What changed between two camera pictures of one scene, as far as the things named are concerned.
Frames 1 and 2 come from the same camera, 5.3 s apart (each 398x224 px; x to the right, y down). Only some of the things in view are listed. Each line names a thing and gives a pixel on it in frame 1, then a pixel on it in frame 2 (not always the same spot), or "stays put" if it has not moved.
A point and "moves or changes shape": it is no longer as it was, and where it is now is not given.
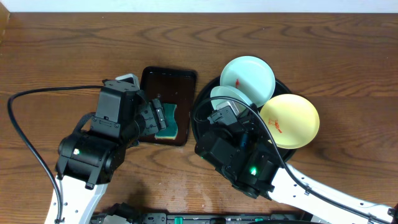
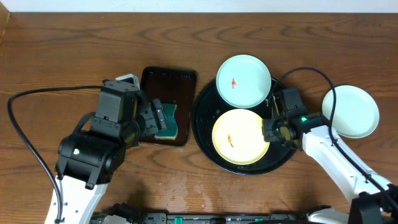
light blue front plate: x=226 y=91 -> x=356 y=114
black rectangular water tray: x=170 y=86 stays put
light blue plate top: x=251 y=75 stays put
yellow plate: x=293 y=121 moves or changes shape
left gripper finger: x=160 y=114 stays put
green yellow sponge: x=170 y=132 stays put
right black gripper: x=250 y=119 -> x=268 y=135
